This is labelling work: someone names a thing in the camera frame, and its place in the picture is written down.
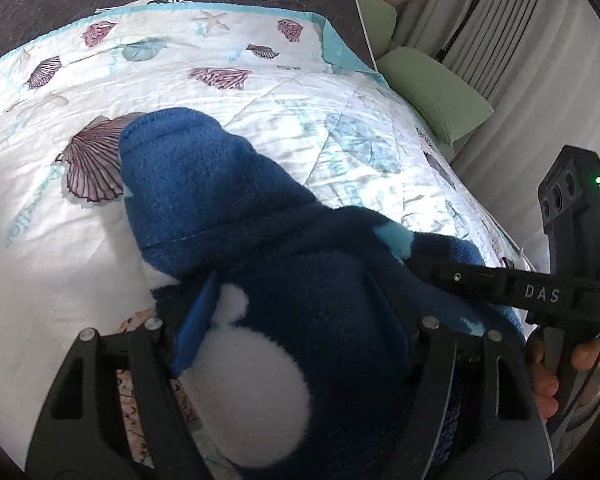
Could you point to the white seashell print quilt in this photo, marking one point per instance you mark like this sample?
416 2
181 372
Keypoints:
68 256

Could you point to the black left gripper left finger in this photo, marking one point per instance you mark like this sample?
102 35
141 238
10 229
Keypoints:
80 432

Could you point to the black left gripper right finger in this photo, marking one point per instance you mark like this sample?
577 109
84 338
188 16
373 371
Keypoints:
465 410

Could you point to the light green back pillow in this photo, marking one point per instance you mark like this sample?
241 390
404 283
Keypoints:
379 20

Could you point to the blue star fleece garment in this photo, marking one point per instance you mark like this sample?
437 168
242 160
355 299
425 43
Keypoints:
292 322

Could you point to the person's right hand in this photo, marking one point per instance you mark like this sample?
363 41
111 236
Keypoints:
545 383

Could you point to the white striped curtain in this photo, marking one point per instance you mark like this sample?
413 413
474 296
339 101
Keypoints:
537 62

